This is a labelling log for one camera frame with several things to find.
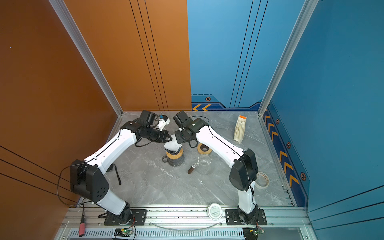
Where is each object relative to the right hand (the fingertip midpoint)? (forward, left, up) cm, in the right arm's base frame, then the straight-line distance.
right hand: (179, 137), depth 82 cm
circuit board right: (-41, -38, -19) cm, 59 cm away
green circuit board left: (-41, +26, -20) cm, 53 cm away
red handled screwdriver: (-39, +45, -16) cm, 62 cm away
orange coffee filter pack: (+14, -39, -15) cm, 44 cm away
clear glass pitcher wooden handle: (-12, -13, -11) cm, 21 cm away
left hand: (0, +4, 0) cm, 4 cm away
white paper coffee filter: (-3, +4, -3) cm, 6 cm away
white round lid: (-34, -18, -13) cm, 40 cm away
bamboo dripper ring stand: (-6, -1, -1) cm, 7 cm away
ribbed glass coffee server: (-7, +3, -8) cm, 11 cm away
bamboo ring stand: (0, -14, -16) cm, 22 cm away
